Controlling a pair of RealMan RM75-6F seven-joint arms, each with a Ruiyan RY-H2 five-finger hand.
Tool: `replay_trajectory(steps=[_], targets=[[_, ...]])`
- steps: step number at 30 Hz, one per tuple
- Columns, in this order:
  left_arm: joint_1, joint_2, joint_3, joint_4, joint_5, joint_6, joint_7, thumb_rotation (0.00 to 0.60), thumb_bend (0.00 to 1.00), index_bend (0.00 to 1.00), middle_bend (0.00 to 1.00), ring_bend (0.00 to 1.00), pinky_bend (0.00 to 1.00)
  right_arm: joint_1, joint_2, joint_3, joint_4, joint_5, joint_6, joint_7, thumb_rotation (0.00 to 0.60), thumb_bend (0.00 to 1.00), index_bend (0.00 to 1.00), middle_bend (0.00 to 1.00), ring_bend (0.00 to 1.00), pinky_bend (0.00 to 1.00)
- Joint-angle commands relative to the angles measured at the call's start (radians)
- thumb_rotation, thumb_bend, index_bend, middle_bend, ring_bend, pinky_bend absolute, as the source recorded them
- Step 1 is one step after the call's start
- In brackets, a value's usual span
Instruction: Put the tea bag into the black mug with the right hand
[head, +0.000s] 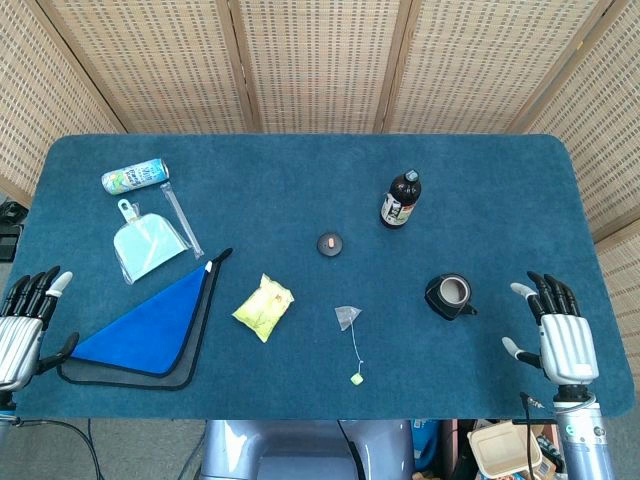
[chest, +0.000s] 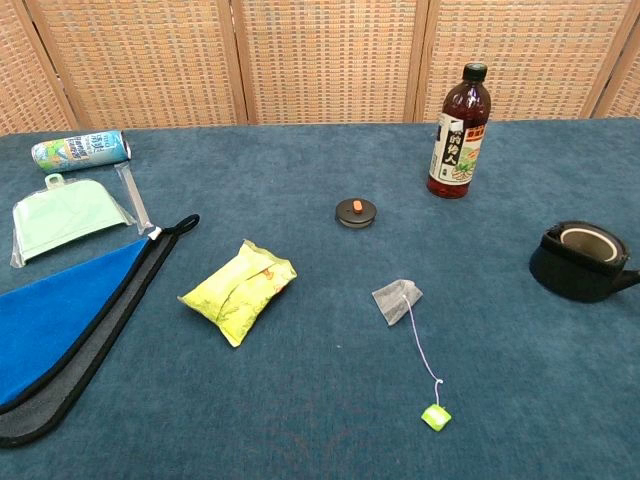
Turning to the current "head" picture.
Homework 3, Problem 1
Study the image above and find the blue package under table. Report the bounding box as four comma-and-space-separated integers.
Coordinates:
410, 418, 441, 471

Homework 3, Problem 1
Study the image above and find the black floor cable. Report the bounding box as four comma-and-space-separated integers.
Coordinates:
14, 418, 104, 480

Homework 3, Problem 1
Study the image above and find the blue and grey cloth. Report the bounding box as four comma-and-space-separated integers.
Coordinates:
56, 247, 234, 392

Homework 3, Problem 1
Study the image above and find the yellow green tissue pack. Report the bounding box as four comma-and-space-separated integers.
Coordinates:
231, 272, 295, 344

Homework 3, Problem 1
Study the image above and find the beige food container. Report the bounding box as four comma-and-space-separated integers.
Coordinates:
466, 419, 544, 476

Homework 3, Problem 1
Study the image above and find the light blue drink can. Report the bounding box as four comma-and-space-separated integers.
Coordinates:
100, 157, 171, 196

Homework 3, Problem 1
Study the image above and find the black device on floor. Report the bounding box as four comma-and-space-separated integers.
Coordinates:
0, 199, 25, 261

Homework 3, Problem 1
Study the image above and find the blue table mat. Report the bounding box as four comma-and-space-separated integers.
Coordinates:
9, 133, 636, 420

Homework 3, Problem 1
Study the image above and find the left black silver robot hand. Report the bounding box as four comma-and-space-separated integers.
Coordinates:
0, 265, 81, 392

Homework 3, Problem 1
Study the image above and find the wood rattan folding screen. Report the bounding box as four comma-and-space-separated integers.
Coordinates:
0, 0, 640, 396

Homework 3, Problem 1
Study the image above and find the light green packaged dustpan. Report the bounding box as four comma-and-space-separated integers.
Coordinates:
112, 198, 193, 286

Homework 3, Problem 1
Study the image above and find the tea bag with green tag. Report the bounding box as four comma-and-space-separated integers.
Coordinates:
334, 302, 365, 386

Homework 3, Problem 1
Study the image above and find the black teapot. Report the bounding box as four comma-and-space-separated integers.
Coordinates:
423, 272, 479, 322

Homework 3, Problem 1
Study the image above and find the brown tea bottle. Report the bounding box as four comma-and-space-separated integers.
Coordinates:
380, 168, 423, 230

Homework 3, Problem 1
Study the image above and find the black lid with orange knob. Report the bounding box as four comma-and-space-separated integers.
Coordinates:
316, 231, 345, 259

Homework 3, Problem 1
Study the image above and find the black cable on torso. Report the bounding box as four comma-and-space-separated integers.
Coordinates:
337, 419, 362, 480

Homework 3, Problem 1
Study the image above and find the grey blue robot torso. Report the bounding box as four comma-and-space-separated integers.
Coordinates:
199, 418, 416, 480

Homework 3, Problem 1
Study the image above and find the clear wrapped straw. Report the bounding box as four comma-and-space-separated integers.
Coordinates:
160, 181, 205, 260

